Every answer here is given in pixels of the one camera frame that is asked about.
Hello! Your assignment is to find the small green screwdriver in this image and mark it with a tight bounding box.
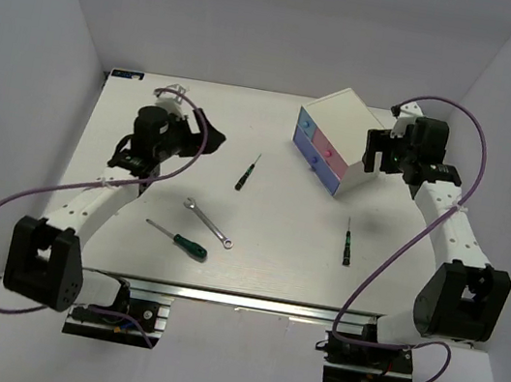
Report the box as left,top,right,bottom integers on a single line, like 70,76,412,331
343,220,352,266
234,155,261,191

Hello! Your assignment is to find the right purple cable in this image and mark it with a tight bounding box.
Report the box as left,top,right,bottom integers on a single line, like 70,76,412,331
325,85,496,382

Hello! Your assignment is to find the blue label sticker left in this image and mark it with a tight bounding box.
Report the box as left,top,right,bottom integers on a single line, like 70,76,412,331
110,69,144,81

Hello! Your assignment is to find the large green handled screwdriver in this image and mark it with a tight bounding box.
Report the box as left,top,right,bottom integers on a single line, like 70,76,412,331
146,219,208,262

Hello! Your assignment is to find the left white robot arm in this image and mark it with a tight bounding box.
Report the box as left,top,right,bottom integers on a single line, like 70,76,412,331
3,101,226,323

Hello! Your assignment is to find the dark blue drawer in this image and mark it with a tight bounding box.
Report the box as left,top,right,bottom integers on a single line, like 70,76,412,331
292,127,340,196

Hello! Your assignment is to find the white drawer cabinet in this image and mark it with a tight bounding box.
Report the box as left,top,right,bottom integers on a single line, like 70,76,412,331
301,88,383,197

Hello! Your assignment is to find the light blue drawer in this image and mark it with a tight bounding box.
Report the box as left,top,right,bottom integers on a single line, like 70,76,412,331
297,105,316,139

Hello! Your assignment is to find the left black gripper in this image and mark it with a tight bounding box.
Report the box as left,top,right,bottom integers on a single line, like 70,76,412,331
152,102,228,171

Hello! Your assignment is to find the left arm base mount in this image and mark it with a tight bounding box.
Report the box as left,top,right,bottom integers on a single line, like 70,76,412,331
61,279,173,350

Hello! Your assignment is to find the aluminium table front rail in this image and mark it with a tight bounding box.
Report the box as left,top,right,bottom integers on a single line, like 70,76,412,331
77,264,386,334

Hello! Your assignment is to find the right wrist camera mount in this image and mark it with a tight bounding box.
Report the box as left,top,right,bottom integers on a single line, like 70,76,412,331
390,101,423,138

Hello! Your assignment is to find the pink drawer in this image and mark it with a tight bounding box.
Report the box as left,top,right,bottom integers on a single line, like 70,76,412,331
312,128,348,180

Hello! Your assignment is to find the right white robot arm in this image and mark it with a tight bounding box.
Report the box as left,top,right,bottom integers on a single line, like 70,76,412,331
358,106,511,367

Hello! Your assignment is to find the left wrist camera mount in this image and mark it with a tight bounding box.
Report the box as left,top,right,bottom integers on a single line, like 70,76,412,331
153,83,188,117

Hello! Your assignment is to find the silver combination wrench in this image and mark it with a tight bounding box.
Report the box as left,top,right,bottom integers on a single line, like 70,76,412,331
184,197,233,250

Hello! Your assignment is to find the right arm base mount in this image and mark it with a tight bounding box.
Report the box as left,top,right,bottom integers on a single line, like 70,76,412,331
315,330,413,382

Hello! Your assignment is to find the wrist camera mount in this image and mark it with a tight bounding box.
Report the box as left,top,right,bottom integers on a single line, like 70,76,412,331
153,83,188,117
390,101,423,138

